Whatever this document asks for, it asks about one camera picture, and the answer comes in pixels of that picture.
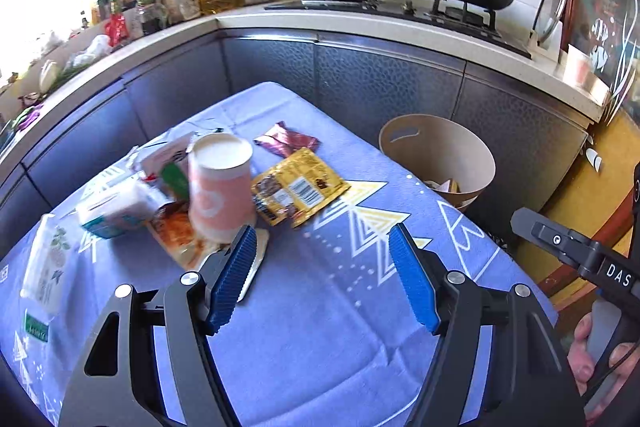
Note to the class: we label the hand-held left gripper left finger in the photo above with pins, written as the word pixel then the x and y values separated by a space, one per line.
pixel 234 277

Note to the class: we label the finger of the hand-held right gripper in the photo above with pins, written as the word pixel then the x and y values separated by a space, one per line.
pixel 550 239

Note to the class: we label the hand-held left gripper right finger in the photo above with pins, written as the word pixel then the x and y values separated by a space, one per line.
pixel 412 279

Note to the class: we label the orange snack packet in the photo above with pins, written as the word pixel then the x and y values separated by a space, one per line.
pixel 177 234

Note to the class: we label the pink paper cup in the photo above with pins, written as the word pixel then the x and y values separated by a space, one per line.
pixel 220 192

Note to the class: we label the yellow snack packet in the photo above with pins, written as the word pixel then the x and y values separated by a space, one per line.
pixel 300 184

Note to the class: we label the green white snack packet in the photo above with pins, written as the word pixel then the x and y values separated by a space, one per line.
pixel 175 179

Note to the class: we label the white teal carton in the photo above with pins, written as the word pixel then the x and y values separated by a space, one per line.
pixel 120 209

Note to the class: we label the beige waste bin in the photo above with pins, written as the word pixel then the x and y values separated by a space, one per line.
pixel 440 147

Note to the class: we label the red white snack packet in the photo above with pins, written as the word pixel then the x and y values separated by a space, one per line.
pixel 162 154

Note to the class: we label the maroon foil wrapper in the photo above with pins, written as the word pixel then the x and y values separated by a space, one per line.
pixel 287 139

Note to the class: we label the person's right hand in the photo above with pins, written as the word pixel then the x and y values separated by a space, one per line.
pixel 582 357

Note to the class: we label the printed blue tablecloth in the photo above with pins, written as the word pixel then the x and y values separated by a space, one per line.
pixel 320 347

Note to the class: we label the pink white container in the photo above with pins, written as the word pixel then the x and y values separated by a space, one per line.
pixel 580 67

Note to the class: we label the grey kitchen cabinet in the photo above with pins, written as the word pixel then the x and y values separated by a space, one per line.
pixel 380 82

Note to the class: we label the glass pot lid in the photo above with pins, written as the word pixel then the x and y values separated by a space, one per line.
pixel 550 12

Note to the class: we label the glass door with fish print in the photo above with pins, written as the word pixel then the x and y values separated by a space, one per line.
pixel 605 7

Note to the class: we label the purple cloth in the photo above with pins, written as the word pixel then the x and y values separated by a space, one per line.
pixel 27 114

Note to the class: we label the white plastic bag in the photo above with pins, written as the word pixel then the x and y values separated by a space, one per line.
pixel 95 49

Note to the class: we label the black gas stove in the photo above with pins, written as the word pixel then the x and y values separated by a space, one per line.
pixel 400 9

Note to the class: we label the red plastic bag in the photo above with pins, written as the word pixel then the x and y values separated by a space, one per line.
pixel 115 29

